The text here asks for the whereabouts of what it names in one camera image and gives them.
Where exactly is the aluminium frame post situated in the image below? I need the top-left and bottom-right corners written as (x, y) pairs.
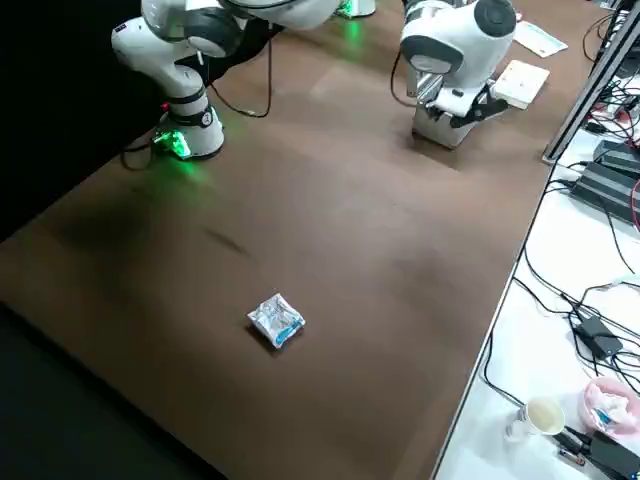
top-left (541, 0), bottom-right (640, 164)

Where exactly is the small black power supply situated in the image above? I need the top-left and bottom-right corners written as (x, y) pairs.
top-left (592, 138), bottom-right (640, 174)

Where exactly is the black flat device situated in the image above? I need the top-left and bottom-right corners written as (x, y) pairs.
top-left (582, 428), bottom-right (640, 480)

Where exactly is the black marker pen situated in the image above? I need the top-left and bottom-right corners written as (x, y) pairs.
top-left (551, 425), bottom-right (594, 452)

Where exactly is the white side desk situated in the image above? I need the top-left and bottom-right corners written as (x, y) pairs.
top-left (432, 0), bottom-right (640, 480)

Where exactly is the white foam partition tray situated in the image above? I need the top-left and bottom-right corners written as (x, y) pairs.
top-left (489, 59), bottom-right (552, 111)

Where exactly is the large black power supply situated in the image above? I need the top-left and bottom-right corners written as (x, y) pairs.
top-left (569, 160), bottom-right (640, 227)

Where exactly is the black arm base cable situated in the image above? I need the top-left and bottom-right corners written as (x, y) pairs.
top-left (119, 134), bottom-right (162, 174)

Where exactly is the black power adapter brick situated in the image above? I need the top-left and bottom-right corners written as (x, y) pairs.
top-left (572, 314), bottom-right (624, 359)

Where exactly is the black desk cable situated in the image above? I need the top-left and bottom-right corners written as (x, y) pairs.
top-left (482, 329), bottom-right (527, 407)

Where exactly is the white gauze packet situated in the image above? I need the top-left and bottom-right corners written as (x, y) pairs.
top-left (246, 292), bottom-right (307, 350)

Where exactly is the long white blue flat packet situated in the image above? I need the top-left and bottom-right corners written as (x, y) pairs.
top-left (512, 20), bottom-right (570, 59)

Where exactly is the aluminium first-aid case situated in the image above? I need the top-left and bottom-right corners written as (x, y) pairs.
top-left (405, 67), bottom-right (477, 150)

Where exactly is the pink bowl with tissues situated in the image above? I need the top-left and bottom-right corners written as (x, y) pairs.
top-left (579, 375), bottom-right (640, 442)

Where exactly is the white paper cup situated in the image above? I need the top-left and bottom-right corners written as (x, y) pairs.
top-left (503, 396), bottom-right (568, 444)

